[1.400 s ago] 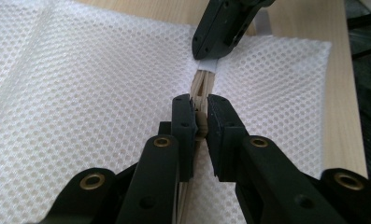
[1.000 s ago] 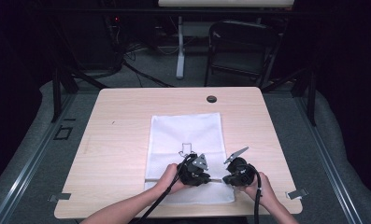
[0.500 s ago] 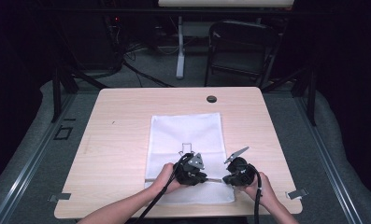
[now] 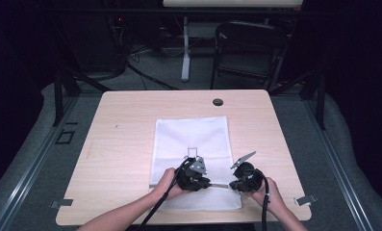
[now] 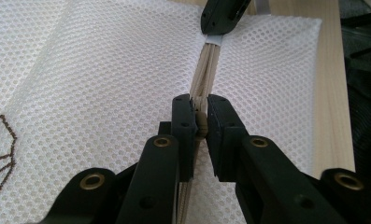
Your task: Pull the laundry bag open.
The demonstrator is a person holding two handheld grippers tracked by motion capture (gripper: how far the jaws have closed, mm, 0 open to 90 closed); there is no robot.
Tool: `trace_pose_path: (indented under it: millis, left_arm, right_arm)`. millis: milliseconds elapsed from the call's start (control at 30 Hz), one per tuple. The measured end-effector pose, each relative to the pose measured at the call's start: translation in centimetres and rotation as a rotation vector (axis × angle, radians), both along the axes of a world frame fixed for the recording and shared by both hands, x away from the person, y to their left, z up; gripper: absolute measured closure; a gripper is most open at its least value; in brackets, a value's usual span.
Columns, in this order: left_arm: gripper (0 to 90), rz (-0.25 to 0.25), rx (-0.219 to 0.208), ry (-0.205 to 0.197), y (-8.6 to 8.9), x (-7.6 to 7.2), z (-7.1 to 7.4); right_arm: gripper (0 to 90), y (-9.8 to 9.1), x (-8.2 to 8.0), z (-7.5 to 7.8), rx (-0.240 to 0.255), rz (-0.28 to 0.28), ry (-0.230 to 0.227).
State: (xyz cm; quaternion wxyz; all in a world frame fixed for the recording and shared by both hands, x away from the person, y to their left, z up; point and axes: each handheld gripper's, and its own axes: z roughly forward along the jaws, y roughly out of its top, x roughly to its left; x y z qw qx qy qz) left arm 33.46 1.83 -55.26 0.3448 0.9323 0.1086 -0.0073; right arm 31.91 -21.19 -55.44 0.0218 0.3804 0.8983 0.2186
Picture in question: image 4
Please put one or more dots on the person's left hand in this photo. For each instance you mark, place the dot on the person's left hand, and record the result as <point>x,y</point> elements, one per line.
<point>166,186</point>

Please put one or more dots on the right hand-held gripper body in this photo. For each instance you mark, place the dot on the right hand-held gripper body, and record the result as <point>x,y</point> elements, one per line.
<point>248,179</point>

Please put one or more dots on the black computer tower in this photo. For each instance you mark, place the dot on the black computer tower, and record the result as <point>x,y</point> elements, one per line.
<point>95,41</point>

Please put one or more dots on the white mesh laundry bag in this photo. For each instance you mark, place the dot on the white mesh laundry bag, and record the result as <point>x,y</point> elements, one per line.
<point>191,138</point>

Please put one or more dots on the aluminium floor rail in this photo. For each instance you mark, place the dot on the aluminium floor rail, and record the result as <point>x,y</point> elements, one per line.
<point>339,166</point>
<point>28,166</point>

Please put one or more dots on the black folding chair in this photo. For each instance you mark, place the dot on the black folding chair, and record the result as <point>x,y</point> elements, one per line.
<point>248,51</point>

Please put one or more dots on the white desk leg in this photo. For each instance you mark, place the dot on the white desk leg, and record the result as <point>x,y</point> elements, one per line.
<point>186,51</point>

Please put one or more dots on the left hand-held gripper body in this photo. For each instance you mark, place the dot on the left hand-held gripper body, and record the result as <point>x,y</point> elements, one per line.
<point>193,174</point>

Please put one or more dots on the person's right hand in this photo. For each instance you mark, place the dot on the person's right hand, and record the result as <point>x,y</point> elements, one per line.
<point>270,195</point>

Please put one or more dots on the grey metal table bracket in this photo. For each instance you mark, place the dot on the grey metal table bracket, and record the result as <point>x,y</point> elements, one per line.
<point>305,200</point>
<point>62,203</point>

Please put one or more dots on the black metal stand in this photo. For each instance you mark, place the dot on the black metal stand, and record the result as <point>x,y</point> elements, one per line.
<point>320,96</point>
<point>58,96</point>

